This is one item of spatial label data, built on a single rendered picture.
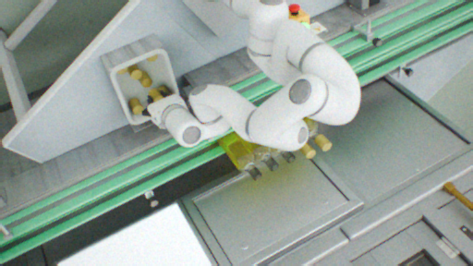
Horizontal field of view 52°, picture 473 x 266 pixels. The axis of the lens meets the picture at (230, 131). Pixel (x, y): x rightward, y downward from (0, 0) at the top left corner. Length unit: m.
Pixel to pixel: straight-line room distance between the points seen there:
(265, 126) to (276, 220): 0.54
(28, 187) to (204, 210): 0.54
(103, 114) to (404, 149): 0.99
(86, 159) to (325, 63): 0.83
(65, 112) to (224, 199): 0.55
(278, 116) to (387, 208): 0.64
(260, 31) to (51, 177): 0.78
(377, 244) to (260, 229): 0.34
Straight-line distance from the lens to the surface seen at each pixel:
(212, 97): 1.18
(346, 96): 1.04
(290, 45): 1.11
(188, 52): 1.56
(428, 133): 1.79
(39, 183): 1.58
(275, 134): 1.00
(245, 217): 1.52
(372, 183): 1.62
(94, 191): 1.49
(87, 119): 1.57
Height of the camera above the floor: 1.98
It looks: 42 degrees down
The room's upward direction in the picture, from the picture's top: 141 degrees clockwise
